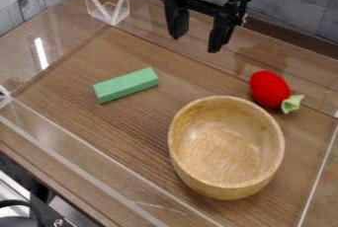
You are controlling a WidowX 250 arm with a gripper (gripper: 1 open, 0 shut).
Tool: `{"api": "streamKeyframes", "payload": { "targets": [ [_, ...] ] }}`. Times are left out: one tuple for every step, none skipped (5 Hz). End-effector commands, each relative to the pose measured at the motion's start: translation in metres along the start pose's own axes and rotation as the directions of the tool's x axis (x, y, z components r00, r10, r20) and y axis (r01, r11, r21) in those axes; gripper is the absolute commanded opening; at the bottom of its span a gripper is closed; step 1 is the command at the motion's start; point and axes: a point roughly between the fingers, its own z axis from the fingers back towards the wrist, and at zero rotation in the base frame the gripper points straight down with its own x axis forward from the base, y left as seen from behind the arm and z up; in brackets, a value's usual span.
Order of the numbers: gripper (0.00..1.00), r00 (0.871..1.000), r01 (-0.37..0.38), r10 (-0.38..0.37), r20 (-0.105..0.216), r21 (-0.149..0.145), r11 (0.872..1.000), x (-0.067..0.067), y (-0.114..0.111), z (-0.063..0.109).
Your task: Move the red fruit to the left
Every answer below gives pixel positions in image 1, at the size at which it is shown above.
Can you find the red felt strawberry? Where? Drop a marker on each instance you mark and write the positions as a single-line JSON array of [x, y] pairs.
[[272, 92]]

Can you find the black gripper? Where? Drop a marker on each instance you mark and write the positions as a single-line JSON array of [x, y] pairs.
[[228, 12]]

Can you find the clear acrylic corner bracket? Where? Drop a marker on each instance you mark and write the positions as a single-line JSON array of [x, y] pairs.
[[109, 13]]

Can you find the green rectangular block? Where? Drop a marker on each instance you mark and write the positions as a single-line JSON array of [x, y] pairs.
[[126, 85]]

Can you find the black table mount bracket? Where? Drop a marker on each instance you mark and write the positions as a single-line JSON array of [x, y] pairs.
[[51, 218]]

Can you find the clear acrylic tray walls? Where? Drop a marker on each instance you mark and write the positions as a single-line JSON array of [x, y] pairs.
[[101, 154]]

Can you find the wooden bowl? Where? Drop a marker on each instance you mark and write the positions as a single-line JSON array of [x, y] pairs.
[[226, 147]]

